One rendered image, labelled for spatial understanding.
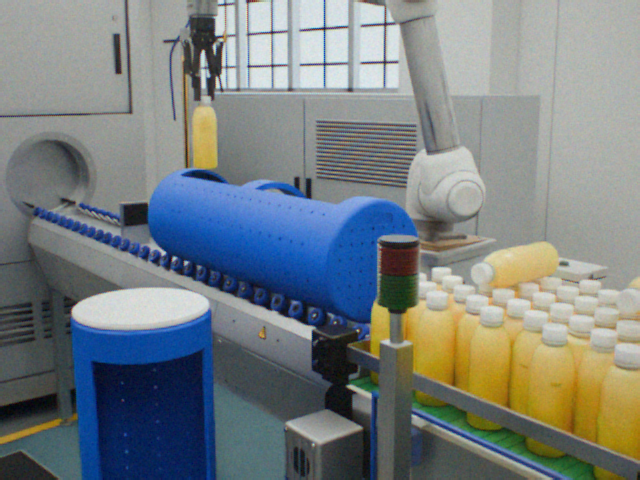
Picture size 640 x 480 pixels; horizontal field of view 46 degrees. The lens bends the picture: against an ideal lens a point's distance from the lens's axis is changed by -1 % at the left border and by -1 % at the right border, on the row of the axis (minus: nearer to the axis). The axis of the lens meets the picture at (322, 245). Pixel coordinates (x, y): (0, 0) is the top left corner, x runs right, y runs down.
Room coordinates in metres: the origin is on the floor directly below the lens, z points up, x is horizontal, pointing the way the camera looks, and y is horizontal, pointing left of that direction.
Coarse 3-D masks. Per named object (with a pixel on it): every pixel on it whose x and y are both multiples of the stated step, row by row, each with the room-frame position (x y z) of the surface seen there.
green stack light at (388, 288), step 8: (384, 280) 1.08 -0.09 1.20; (392, 280) 1.07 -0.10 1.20; (400, 280) 1.07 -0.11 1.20; (408, 280) 1.07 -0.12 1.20; (416, 280) 1.08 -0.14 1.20; (376, 288) 1.11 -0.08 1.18; (384, 288) 1.08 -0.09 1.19; (392, 288) 1.07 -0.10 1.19; (400, 288) 1.07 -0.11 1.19; (408, 288) 1.07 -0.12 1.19; (416, 288) 1.08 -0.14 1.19; (376, 296) 1.10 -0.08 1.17; (384, 296) 1.08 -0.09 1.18; (392, 296) 1.07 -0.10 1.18; (400, 296) 1.07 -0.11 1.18; (408, 296) 1.07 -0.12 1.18; (416, 296) 1.08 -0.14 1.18; (384, 304) 1.08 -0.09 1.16; (392, 304) 1.07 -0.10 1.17; (400, 304) 1.07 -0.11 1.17; (408, 304) 1.07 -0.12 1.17; (416, 304) 1.08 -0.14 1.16
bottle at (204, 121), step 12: (204, 108) 2.25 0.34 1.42; (192, 120) 2.26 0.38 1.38; (204, 120) 2.24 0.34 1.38; (216, 120) 2.27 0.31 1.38; (192, 132) 2.26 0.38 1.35; (204, 132) 2.24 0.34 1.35; (216, 132) 2.27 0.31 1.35; (192, 144) 2.26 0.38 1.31; (204, 144) 2.24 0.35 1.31; (216, 144) 2.27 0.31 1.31; (204, 156) 2.24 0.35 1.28; (216, 156) 2.27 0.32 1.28
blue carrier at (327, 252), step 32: (160, 192) 2.25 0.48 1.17; (192, 192) 2.12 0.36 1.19; (224, 192) 2.02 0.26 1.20; (256, 192) 1.93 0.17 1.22; (288, 192) 2.05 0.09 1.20; (160, 224) 2.20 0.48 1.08; (192, 224) 2.05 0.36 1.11; (224, 224) 1.93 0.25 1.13; (256, 224) 1.82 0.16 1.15; (288, 224) 1.73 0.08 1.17; (320, 224) 1.66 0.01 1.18; (352, 224) 1.63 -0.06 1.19; (384, 224) 1.69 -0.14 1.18; (192, 256) 2.10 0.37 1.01; (224, 256) 1.93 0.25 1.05; (256, 256) 1.80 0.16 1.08; (288, 256) 1.70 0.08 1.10; (320, 256) 1.61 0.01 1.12; (352, 256) 1.63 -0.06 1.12; (288, 288) 1.73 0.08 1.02; (320, 288) 1.61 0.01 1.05; (352, 288) 1.63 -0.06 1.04; (352, 320) 1.64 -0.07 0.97
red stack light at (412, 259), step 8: (384, 248) 1.08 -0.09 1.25; (392, 248) 1.08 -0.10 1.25; (400, 248) 1.08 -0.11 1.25; (408, 248) 1.08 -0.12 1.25; (416, 248) 1.08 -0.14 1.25; (384, 256) 1.08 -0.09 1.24; (392, 256) 1.07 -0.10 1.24; (400, 256) 1.07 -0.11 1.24; (408, 256) 1.07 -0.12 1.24; (416, 256) 1.08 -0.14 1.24; (384, 264) 1.08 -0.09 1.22; (392, 264) 1.07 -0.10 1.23; (400, 264) 1.07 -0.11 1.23; (408, 264) 1.07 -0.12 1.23; (416, 264) 1.08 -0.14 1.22; (384, 272) 1.08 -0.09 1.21; (392, 272) 1.07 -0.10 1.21; (400, 272) 1.07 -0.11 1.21; (408, 272) 1.07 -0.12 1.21; (416, 272) 1.08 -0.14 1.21
